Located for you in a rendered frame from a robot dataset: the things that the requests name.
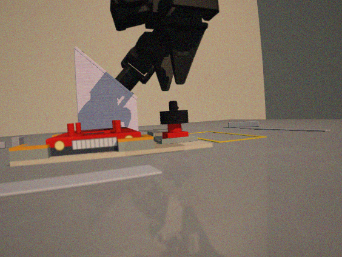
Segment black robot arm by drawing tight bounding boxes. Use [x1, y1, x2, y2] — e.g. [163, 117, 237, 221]
[110, 0, 160, 92]

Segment black tyre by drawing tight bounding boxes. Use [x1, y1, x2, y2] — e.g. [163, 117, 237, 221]
[160, 110, 188, 124]

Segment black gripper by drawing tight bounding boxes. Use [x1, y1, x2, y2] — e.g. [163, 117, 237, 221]
[136, 0, 220, 91]

